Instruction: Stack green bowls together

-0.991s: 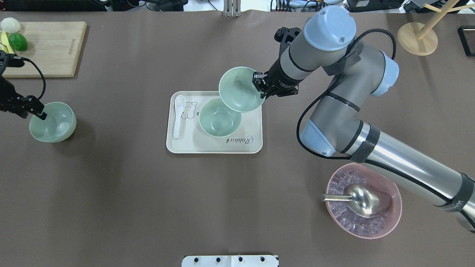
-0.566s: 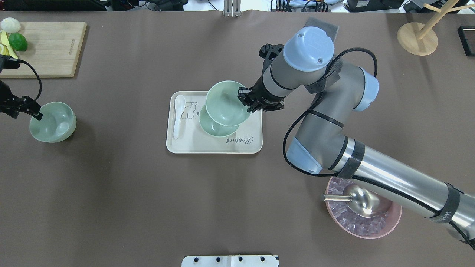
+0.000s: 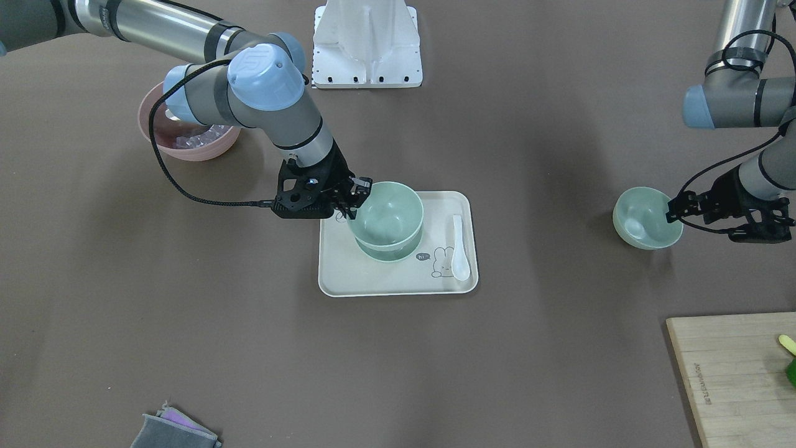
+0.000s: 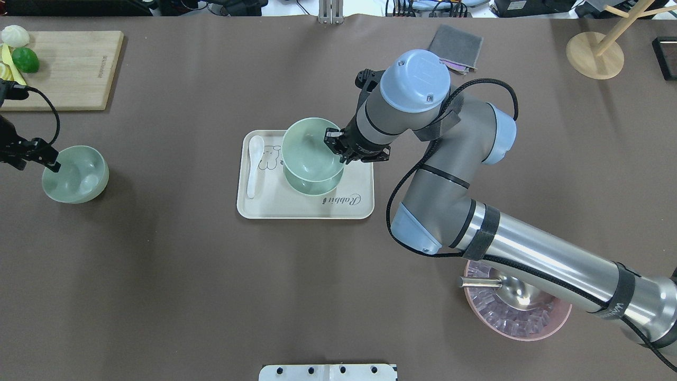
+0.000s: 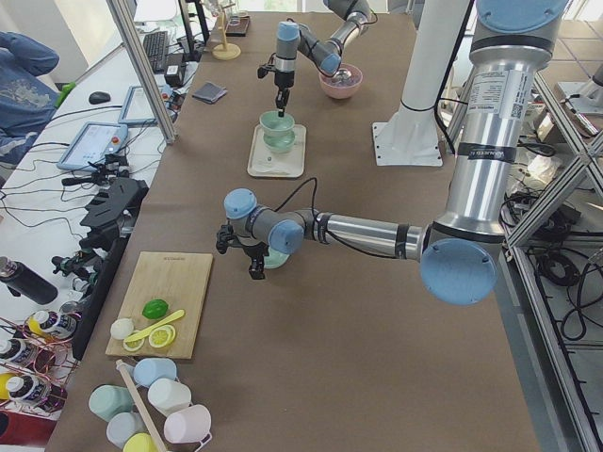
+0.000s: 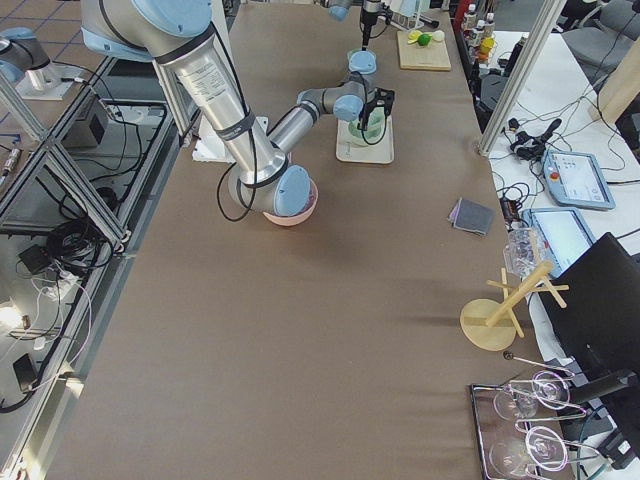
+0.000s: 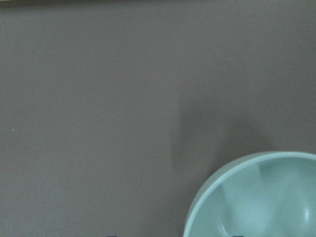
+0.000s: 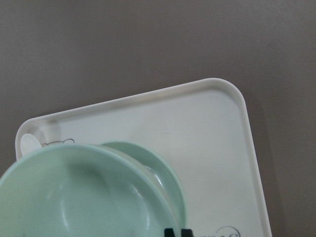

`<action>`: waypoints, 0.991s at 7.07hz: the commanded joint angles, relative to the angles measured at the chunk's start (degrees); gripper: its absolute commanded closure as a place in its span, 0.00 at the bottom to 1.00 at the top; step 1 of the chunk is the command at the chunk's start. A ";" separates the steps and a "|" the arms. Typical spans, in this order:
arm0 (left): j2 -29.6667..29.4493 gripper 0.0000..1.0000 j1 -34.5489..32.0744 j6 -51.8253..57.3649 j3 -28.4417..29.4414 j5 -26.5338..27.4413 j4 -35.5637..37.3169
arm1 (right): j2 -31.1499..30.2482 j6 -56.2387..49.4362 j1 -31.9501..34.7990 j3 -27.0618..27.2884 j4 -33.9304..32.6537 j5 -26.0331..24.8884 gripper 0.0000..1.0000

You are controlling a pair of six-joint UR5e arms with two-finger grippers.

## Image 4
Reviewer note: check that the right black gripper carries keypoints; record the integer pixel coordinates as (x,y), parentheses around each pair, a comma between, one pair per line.
(359,149)

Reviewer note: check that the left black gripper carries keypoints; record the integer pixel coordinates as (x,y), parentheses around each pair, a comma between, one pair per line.
(11,142)

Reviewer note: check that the green bowl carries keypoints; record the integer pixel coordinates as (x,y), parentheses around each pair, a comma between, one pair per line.
(307,187)
(83,175)
(305,153)

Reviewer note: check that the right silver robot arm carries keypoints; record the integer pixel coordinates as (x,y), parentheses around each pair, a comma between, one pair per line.
(430,212)

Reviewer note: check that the green bowl on tray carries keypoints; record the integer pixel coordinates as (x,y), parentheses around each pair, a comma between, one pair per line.
(307,187)

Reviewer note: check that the white ceramic spoon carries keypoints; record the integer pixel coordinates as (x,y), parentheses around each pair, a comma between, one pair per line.
(255,151)

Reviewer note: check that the cream serving tray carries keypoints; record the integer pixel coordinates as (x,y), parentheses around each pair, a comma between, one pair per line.
(353,199)

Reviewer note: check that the lemon slice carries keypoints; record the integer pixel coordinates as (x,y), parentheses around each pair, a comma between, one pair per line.
(5,72)

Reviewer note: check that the bamboo cutting board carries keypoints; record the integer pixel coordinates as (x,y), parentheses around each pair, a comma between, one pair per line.
(77,68)

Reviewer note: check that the green lime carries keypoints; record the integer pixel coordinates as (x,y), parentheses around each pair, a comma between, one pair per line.
(25,60)

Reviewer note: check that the yellow plastic knife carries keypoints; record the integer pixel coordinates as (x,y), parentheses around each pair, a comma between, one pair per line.
(7,59)

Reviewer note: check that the white garlic bulb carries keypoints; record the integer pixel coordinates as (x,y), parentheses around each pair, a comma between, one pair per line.
(15,36)

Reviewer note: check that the grey folded cloth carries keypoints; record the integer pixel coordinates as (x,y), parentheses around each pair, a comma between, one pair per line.
(458,49)

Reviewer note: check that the metal scoop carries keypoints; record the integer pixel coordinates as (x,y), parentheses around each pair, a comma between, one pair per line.
(510,290)

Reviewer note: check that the pink bowl with ice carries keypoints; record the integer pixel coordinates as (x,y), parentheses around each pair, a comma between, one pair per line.
(532,325)

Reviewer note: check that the wooden cup tree stand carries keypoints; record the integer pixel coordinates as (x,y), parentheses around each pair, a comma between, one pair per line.
(597,55)

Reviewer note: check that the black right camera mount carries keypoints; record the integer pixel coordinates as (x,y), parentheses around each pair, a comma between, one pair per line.
(366,81)

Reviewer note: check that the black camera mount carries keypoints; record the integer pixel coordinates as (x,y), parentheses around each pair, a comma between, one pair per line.
(366,81)
(13,91)

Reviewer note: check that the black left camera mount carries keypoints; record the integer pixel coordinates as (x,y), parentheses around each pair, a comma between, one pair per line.
(13,91)

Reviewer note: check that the aluminium frame post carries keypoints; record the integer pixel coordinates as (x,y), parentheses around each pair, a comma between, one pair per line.
(330,12)

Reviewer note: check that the white camera pole base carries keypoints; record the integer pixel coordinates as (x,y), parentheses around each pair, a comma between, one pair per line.
(329,372)

